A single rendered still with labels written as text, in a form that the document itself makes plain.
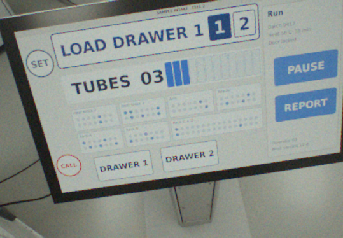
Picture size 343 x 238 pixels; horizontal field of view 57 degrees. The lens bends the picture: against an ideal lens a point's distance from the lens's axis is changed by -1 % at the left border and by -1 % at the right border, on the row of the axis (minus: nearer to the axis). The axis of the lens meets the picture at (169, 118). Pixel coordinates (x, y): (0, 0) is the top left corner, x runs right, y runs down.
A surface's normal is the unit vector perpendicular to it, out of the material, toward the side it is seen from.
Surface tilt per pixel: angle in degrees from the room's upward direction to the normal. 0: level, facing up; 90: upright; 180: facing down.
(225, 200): 5
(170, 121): 50
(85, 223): 0
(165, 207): 5
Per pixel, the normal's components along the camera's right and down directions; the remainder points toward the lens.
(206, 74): 0.04, 0.34
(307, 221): -0.08, -0.49
